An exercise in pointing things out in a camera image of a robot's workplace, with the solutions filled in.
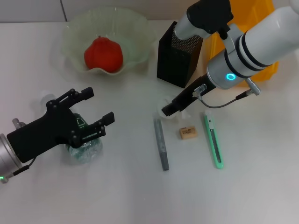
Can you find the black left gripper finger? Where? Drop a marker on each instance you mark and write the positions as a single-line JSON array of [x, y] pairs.
[[79, 95], [98, 128]]

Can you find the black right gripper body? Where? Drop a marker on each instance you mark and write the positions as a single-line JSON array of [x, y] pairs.
[[194, 93]]

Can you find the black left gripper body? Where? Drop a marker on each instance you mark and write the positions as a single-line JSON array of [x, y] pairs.
[[46, 130]]

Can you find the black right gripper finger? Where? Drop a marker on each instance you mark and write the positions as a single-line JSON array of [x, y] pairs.
[[171, 108]]

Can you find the clear green-label water bottle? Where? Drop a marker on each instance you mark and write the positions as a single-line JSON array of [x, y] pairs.
[[86, 154]]

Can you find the beige eraser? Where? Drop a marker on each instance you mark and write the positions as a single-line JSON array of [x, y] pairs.
[[188, 132]]

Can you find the grey pen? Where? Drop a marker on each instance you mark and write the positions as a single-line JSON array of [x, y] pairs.
[[161, 140]]

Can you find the red tomato-like fruit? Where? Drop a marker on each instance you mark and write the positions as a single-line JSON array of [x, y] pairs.
[[104, 54]]

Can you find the green utility knife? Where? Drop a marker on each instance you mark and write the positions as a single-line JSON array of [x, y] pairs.
[[213, 140]]

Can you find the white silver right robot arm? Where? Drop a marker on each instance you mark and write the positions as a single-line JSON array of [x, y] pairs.
[[264, 42]]

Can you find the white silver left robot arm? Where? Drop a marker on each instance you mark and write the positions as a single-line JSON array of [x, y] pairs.
[[7, 158]]

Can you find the black mesh pen holder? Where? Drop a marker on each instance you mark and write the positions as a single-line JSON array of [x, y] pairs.
[[175, 63]]

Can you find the translucent wavy fruit plate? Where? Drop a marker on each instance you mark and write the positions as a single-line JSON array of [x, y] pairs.
[[130, 32]]

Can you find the yellow plastic bin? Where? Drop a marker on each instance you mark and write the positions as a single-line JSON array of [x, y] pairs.
[[257, 14]]

